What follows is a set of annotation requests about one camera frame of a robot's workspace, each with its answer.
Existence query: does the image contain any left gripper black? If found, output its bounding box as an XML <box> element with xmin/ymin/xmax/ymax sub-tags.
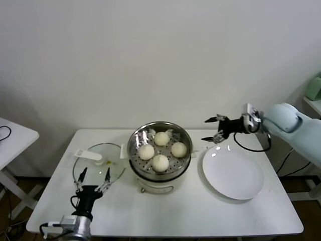
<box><xmin>72</xmin><ymin>167</ymin><xmax>112</xmax><ymax>218</ymax></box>

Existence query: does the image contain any white steamed baozi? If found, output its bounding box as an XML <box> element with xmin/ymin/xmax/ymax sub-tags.
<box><xmin>152</xmin><ymin>155</ymin><xmax>170</xmax><ymax>173</ymax></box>
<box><xmin>138</xmin><ymin>144</ymin><xmax>155</xmax><ymax>161</ymax></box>
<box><xmin>154</xmin><ymin>132</ymin><xmax>170</xmax><ymax>147</ymax></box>
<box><xmin>171</xmin><ymin>142</ymin><xmax>188</xmax><ymax>158</ymax></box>

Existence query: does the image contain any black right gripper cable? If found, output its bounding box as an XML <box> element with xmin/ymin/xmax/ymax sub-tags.
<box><xmin>233</xmin><ymin>123</ymin><xmax>272</xmax><ymax>153</ymax></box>

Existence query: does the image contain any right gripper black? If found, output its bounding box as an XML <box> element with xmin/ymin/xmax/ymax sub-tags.
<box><xmin>201</xmin><ymin>113</ymin><xmax>251</xmax><ymax>144</ymax></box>

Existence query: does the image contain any black background cable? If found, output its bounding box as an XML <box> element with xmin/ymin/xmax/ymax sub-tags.
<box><xmin>277</xmin><ymin>160</ymin><xmax>311</xmax><ymax>176</ymax></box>

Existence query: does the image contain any white round plate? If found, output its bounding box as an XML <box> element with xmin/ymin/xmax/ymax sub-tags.
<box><xmin>202</xmin><ymin>145</ymin><xmax>265</xmax><ymax>201</ymax></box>

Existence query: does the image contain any white shelf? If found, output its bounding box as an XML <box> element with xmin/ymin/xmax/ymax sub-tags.
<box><xmin>302</xmin><ymin>96</ymin><xmax>321</xmax><ymax>118</ymax></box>

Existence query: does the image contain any black floor cable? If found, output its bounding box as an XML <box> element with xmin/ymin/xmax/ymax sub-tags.
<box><xmin>0</xmin><ymin>184</ymin><xmax>16</xmax><ymax>228</ymax></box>

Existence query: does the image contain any pale green appliance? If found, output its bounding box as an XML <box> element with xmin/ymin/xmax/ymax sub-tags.
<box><xmin>306</xmin><ymin>72</ymin><xmax>321</xmax><ymax>101</ymax></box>

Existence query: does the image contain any white side table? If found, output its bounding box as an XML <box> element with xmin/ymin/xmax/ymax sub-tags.
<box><xmin>0</xmin><ymin>117</ymin><xmax>45</xmax><ymax>219</ymax></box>

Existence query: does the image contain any cream electric pot base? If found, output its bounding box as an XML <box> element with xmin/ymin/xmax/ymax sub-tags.
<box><xmin>129</xmin><ymin>157</ymin><xmax>193</xmax><ymax>194</ymax></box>

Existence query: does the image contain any black cable on side table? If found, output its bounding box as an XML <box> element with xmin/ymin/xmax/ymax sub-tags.
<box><xmin>0</xmin><ymin>125</ymin><xmax>12</xmax><ymax>141</ymax></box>

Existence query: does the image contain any glass lid white handle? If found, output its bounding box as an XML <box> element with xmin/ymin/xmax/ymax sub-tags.
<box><xmin>72</xmin><ymin>143</ymin><xmax>126</xmax><ymax>190</ymax></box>

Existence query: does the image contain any stainless steel steamer basket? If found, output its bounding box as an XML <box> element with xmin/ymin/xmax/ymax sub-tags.
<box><xmin>120</xmin><ymin>122</ymin><xmax>201</xmax><ymax>176</ymax></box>

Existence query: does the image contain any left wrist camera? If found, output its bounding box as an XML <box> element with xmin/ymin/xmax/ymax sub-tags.
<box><xmin>46</xmin><ymin>215</ymin><xmax>81</xmax><ymax>230</ymax></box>

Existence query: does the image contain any white floor frame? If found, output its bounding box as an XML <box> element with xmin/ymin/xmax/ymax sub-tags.
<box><xmin>290</xmin><ymin>175</ymin><xmax>321</xmax><ymax>202</ymax></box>

